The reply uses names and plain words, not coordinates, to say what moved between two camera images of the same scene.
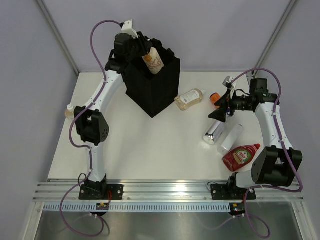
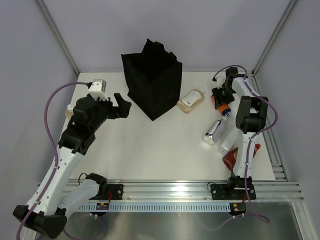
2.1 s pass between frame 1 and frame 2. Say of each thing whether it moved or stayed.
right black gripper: moved
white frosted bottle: stayed
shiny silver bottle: stayed
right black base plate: stayed
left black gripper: moved
